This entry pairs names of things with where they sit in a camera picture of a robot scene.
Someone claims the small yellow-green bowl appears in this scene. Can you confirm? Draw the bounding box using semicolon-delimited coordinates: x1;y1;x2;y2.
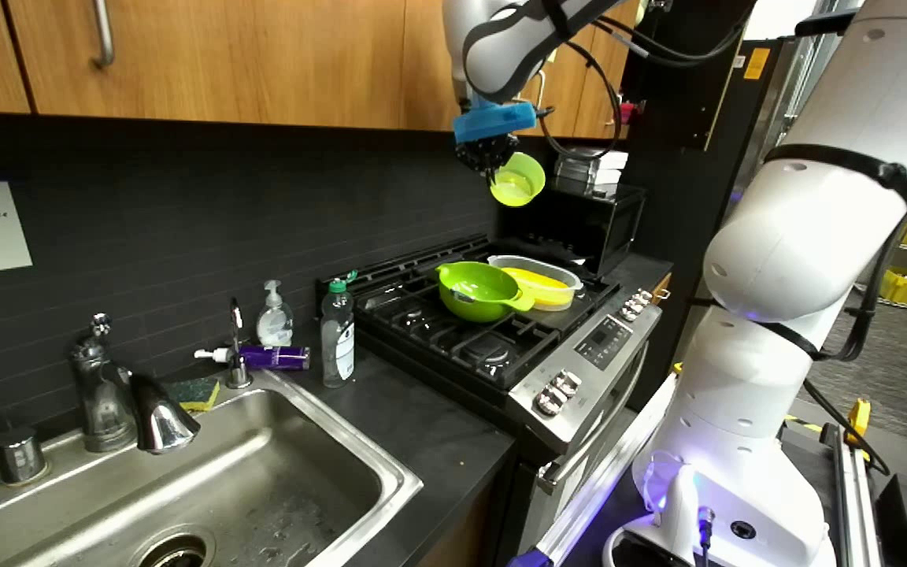
488;148;550;211

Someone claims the black cable with straps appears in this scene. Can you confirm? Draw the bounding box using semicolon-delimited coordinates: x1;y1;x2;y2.
456;0;907;483

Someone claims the aluminium frame rail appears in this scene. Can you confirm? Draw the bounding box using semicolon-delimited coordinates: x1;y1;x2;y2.
829;421;888;567

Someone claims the chrome round counter cap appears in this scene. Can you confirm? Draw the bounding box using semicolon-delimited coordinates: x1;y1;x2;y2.
0;424;51;486

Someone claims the green yellow sponge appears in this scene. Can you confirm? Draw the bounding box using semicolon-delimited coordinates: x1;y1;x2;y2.
164;375;226;415

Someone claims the brushed metal cabinet handle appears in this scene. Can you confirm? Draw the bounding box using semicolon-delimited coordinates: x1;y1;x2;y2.
89;0;118;75

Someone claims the clear hand soap pump bottle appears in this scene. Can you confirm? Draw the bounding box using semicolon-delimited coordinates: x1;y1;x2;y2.
251;275;297;352

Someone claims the black countertop rack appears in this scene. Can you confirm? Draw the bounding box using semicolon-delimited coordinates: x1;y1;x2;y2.
493;186;647;278

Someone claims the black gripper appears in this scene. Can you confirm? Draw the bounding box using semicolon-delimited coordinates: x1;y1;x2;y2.
454;140;527;195

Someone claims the purple dish brush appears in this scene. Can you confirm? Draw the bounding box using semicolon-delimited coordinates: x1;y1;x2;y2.
191;345;316;375

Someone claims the upright dish wand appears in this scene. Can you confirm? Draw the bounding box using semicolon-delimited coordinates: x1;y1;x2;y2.
222;297;248;392

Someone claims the dish soap bottle green cap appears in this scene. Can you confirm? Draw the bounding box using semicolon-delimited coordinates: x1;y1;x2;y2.
316;271;360;392

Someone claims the green colander with handle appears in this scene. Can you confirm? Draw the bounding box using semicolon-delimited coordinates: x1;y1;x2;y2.
432;258;539;329

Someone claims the stainless steel sink basin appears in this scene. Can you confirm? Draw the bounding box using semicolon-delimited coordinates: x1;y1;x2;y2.
0;370;429;567

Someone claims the chrome sink faucet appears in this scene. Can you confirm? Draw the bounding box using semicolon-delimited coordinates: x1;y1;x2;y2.
65;309;202;457

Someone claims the yellow rail clamp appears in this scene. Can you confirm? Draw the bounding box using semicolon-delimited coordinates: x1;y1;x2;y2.
843;394;875;450

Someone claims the black tall appliance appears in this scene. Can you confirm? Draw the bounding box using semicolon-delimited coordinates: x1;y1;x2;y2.
614;0;792;403

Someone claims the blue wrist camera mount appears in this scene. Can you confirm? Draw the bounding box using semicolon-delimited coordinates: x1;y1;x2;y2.
449;99;541;148

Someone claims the wooden base cabinet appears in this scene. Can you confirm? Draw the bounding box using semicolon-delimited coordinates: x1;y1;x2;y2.
408;486;511;567

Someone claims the stainless gas stove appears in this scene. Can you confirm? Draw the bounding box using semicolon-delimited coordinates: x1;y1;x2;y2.
350;236;678;567

